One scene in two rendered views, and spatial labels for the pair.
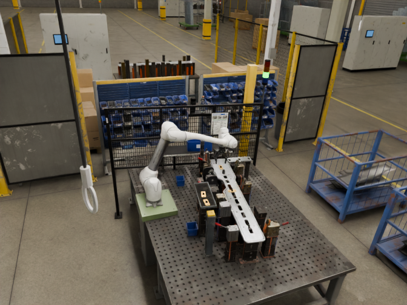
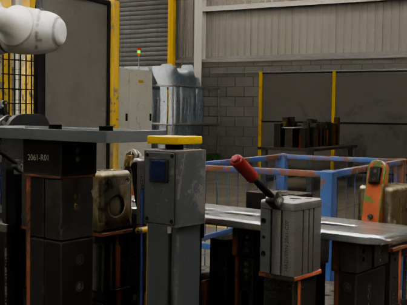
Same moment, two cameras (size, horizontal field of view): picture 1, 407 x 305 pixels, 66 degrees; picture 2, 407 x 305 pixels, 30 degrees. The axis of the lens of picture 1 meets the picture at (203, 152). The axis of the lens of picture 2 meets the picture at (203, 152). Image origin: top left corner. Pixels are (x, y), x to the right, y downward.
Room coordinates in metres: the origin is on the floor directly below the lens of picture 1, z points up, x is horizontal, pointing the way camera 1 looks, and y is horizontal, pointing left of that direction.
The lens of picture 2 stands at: (1.15, 0.59, 1.19)
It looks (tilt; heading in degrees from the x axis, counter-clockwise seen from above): 3 degrees down; 321
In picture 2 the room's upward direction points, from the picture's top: 1 degrees clockwise
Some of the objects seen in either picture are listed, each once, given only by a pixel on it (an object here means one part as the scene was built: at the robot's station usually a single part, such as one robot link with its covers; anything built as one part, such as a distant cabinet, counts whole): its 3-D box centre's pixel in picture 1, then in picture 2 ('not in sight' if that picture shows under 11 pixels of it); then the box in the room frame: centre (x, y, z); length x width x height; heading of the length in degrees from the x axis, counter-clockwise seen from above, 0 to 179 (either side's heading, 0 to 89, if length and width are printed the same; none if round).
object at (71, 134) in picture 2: (204, 194); (60, 133); (2.31, -0.03, 1.16); 0.37 x 0.14 x 0.02; 12
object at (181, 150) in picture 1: (196, 149); not in sight; (3.44, 0.09, 1.01); 0.90 x 0.22 x 0.03; 102
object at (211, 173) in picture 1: (209, 191); (4, 227); (2.66, -0.08, 0.94); 0.18 x 0.13 x 0.49; 12
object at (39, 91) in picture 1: (37, 126); not in sight; (3.95, 2.31, 1.00); 1.34 x 0.14 x 2.00; 112
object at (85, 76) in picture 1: (76, 94); not in sight; (6.78, 2.92, 0.52); 1.20 x 0.80 x 1.05; 19
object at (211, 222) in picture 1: (209, 234); (172, 294); (2.05, -0.08, 0.92); 0.08 x 0.08 x 0.44; 12
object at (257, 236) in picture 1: (233, 192); (115, 200); (2.58, -0.32, 1.00); 1.38 x 0.22 x 0.02; 12
